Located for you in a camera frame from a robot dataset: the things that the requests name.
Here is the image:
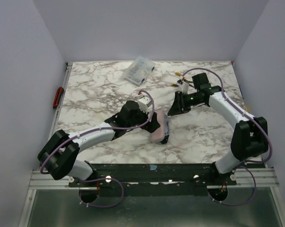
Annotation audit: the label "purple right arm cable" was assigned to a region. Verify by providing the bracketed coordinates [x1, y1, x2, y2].
[181, 68, 273, 205]

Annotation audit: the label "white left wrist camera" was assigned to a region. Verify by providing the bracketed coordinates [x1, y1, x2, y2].
[137, 96, 151, 114]

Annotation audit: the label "lavender folding umbrella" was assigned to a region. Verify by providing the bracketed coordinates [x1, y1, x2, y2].
[159, 115, 169, 144]

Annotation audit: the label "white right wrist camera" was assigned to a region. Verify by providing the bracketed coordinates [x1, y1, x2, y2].
[177, 80, 189, 94]

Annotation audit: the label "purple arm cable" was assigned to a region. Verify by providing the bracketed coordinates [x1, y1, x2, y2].
[39, 90, 156, 209]
[181, 68, 273, 205]

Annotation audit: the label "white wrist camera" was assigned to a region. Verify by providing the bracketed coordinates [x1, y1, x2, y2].
[177, 80, 189, 94]
[137, 96, 151, 114]

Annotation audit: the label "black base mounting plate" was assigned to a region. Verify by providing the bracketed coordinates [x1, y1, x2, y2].
[69, 164, 236, 197]

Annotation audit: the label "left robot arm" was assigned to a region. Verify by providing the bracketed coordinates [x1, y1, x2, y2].
[37, 100, 165, 182]

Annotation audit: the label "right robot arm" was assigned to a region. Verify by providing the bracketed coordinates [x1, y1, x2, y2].
[168, 73, 269, 177]

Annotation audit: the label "yellow handled pliers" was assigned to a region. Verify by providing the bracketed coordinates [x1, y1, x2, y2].
[171, 72, 196, 88]

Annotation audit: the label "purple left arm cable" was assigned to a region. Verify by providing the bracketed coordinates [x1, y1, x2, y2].
[39, 90, 156, 209]

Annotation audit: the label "clear plastic organizer box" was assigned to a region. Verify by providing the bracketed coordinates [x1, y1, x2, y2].
[122, 56, 156, 87]

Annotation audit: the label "red black handled tool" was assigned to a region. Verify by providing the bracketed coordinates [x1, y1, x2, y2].
[53, 87, 64, 109]

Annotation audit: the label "aluminium frame rail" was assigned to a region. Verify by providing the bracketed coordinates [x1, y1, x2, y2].
[28, 169, 73, 190]

